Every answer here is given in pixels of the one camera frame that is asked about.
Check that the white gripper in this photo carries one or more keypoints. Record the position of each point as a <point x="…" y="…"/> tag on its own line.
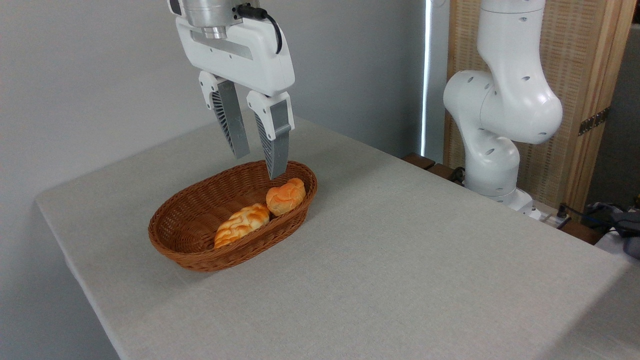
<point x="240" y="55"/>

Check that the round orange bread roll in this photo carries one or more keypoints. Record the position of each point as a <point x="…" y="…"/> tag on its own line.
<point x="286" y="197"/>

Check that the long braided bread loaf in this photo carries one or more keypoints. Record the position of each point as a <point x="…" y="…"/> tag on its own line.
<point x="242" y="224"/>

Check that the brown oval wicker basket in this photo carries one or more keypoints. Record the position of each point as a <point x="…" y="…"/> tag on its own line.
<point x="200" y="210"/>

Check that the bright vertical light strip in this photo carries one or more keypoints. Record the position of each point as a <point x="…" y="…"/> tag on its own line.
<point x="426" y="75"/>

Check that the grey tablecloth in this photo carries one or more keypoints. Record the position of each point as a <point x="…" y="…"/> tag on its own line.
<point x="400" y="250"/>

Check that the metal screen hinge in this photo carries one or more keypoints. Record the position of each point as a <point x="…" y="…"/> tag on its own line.
<point x="594" y="121"/>

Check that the dark grey bag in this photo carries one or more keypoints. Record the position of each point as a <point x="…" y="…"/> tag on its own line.
<point x="617" y="220"/>

